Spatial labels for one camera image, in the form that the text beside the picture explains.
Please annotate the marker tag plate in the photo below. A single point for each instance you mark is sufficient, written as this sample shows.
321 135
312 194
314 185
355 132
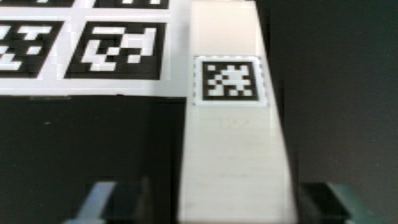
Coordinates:
95 47

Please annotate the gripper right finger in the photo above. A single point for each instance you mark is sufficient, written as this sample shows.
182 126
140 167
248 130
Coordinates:
332 205

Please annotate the white desk leg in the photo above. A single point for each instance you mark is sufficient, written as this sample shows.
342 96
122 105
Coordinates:
237 186

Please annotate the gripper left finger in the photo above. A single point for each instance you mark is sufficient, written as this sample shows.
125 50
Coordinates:
115 205

